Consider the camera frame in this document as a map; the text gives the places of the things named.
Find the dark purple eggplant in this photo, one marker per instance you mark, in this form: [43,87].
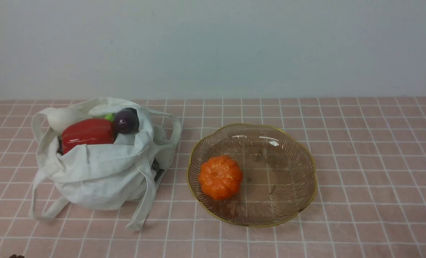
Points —
[126,121]

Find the white cloth tote bag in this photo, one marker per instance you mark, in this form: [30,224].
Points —
[104,177]

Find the clear gold-rimmed glass plate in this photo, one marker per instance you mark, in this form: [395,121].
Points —
[279,175]

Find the green vegetable piece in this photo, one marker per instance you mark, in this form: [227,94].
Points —
[110,117]

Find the red bell pepper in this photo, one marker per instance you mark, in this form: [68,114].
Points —
[88,132]

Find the white radish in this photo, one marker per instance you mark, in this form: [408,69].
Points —
[61,118]

